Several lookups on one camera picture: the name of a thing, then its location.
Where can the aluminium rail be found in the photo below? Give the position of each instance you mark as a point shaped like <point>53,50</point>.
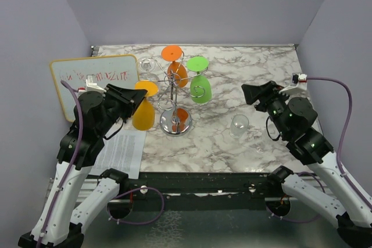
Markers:
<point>87,188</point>

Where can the orange wine glass front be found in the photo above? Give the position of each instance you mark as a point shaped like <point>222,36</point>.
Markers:
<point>144,117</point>

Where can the chrome wine glass rack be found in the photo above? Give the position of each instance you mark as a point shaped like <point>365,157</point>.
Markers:
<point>174,120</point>

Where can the orange wine glass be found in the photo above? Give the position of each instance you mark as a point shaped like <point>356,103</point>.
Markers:
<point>144,117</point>
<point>174,54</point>

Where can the printed paper sheet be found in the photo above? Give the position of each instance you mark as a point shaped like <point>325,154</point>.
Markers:
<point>123,152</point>

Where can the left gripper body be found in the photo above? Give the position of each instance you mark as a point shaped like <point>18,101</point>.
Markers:
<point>117,105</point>

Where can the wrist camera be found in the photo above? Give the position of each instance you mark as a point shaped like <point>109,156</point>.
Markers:
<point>90,85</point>
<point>298,85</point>

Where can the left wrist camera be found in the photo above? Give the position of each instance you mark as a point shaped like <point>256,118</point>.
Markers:
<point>90,85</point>

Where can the black base frame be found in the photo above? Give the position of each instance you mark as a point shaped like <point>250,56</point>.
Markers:
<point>198,191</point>

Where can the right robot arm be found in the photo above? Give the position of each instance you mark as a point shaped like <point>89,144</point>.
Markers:
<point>348,209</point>

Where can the green wine glass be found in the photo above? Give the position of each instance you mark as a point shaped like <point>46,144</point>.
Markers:
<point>200,88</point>

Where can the clear wine glass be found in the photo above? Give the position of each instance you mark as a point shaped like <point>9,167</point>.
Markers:
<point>260,148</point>
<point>146,66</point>

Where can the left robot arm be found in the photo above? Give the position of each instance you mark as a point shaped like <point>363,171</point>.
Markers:
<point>63,222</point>

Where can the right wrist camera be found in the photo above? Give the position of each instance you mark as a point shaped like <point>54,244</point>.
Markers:
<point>298,85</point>

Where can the yellow framed whiteboard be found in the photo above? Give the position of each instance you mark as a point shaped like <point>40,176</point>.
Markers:
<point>119,70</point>

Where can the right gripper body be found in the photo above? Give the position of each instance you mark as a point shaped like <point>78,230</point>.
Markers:
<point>271,97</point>

